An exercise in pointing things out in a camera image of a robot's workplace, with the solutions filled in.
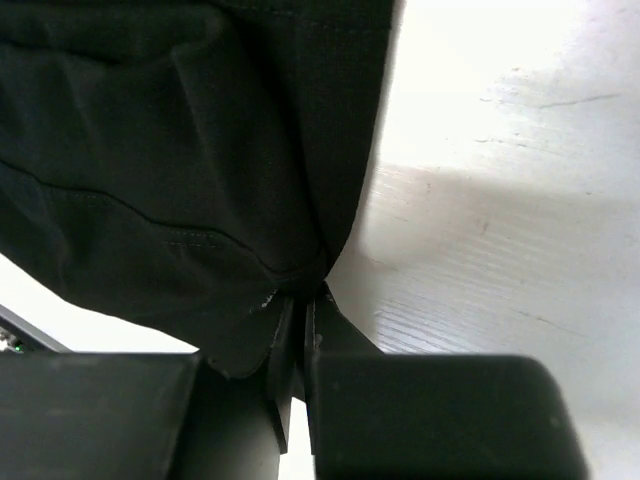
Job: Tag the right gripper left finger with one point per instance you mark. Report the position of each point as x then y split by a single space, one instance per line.
147 416

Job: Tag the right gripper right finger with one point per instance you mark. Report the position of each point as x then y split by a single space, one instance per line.
375 415

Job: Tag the black skirt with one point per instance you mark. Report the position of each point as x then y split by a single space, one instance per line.
187 166

